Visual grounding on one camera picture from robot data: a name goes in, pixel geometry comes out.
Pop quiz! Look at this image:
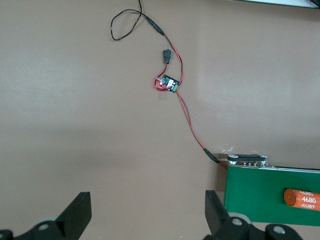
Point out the green belt conveyor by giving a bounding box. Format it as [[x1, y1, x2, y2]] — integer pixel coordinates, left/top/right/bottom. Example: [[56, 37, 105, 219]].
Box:
[[223, 154, 320, 227]]

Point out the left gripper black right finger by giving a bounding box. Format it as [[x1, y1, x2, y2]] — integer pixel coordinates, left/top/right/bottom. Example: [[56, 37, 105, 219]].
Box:
[[203, 189, 305, 240]]

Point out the small black wire connector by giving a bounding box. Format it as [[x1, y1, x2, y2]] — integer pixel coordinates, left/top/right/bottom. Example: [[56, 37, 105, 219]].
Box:
[[162, 49, 173, 65]]

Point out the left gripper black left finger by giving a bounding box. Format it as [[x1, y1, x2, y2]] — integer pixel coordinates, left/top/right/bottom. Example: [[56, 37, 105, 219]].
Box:
[[0, 191, 92, 240]]

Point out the red and black wire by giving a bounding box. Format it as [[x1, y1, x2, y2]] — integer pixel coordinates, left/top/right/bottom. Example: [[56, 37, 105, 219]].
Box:
[[146, 16, 228, 171]]

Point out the small green circuit board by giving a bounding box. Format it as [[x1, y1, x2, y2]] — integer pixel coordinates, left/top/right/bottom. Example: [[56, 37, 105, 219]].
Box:
[[157, 74, 180, 93]]

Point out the thin black looped cable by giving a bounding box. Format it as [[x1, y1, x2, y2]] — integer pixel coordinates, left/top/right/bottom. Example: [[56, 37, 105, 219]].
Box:
[[110, 0, 151, 42]]

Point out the orange 4680 battery cylinder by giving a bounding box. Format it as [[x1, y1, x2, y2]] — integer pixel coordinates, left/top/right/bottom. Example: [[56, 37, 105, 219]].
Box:
[[283, 187, 320, 213]]

